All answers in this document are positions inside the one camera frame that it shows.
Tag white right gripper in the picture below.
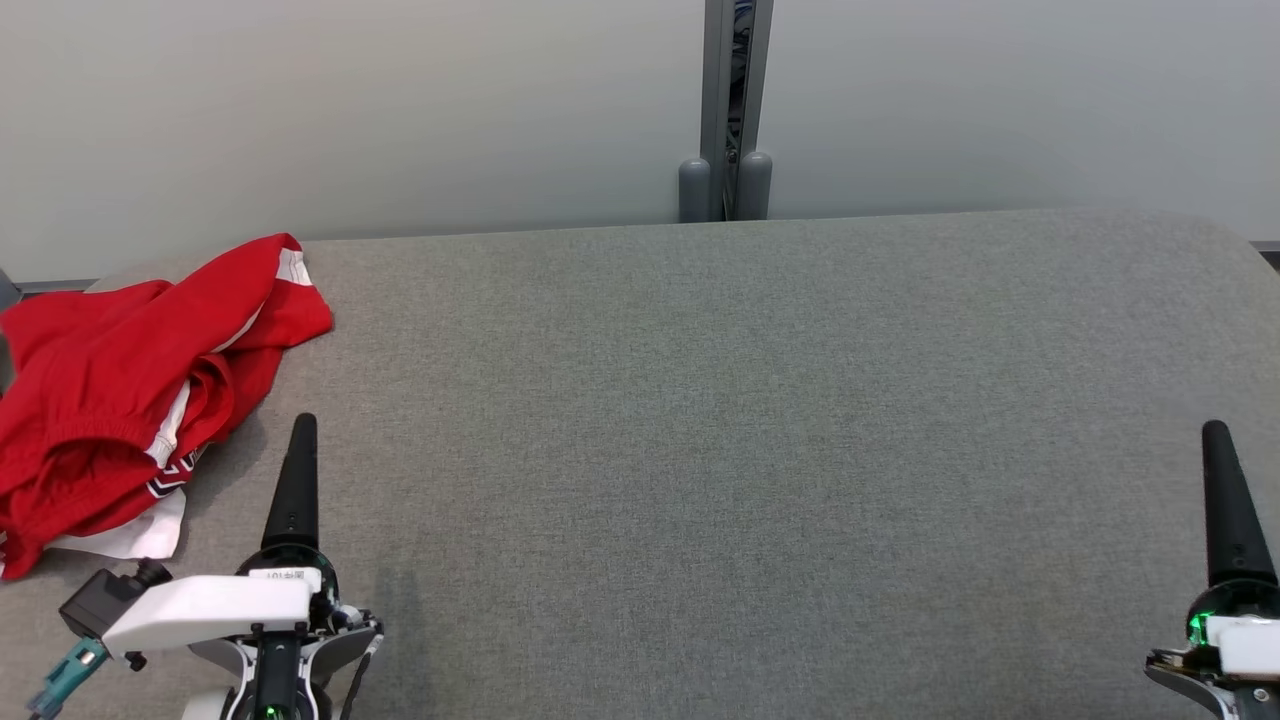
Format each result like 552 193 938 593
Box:
1145 420 1280 720

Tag grey metal partition post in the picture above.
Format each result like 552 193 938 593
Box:
702 0 774 221

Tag red shorts with white stripe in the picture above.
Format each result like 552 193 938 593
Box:
0 233 334 579

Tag grey cylinder post foot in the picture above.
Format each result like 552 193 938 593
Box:
678 157 713 224
736 150 773 221

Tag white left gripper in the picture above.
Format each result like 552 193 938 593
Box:
103 413 383 720

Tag red white numbered jersey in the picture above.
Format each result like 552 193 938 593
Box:
45 345 286 561

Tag teal left camera connector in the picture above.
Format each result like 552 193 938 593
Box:
28 638 108 717

